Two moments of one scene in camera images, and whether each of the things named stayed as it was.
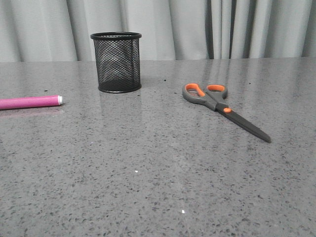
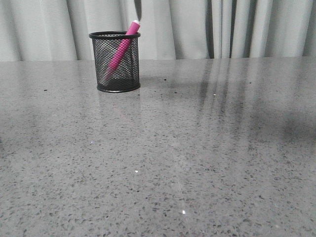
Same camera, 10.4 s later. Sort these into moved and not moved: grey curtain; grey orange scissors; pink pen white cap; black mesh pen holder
Moved: pink pen white cap; grey orange scissors
Not moved: grey curtain; black mesh pen holder
